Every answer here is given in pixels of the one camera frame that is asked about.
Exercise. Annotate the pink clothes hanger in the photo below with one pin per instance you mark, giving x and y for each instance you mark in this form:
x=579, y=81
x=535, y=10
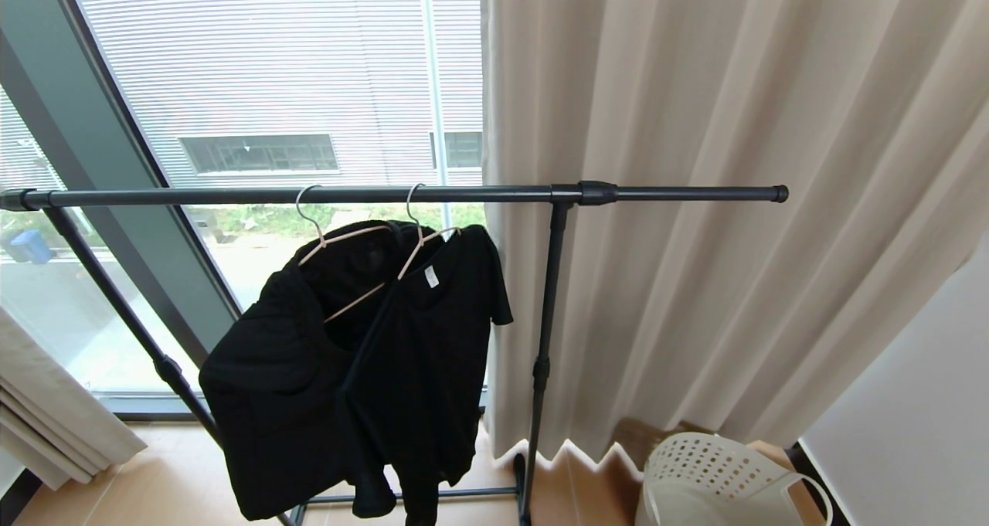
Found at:
x=348, y=236
x=409, y=257

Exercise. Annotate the black t-shirt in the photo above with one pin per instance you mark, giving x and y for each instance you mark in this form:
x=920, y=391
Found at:
x=433, y=371

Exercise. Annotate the black shorts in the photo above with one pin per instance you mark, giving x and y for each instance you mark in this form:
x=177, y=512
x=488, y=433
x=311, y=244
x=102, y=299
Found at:
x=278, y=418

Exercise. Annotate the black clothes rack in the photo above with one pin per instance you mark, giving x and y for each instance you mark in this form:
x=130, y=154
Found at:
x=599, y=193

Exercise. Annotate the white laundry basket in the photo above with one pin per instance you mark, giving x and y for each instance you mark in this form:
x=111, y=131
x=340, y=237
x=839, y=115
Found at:
x=711, y=464

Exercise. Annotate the beige curtain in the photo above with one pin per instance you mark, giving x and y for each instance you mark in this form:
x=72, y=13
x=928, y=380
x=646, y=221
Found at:
x=54, y=418
x=734, y=86

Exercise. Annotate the window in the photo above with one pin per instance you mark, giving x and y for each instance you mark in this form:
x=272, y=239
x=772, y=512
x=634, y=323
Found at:
x=270, y=62

